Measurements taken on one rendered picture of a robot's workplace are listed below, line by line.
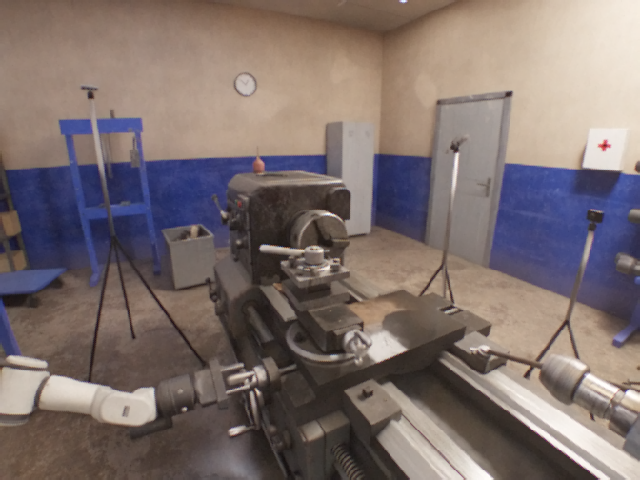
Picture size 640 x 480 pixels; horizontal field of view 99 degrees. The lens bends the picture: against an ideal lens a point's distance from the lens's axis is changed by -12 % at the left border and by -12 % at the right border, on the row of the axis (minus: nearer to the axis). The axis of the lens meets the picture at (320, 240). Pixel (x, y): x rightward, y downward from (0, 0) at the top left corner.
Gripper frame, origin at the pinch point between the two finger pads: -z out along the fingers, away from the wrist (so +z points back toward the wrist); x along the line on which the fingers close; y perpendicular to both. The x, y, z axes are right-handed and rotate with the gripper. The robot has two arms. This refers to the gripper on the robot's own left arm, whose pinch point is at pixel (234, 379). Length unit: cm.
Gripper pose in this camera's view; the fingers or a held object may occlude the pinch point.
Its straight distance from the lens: 89.2
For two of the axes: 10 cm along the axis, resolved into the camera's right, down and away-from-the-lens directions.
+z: -8.9, 1.4, -4.4
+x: -3.6, -8.0, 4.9
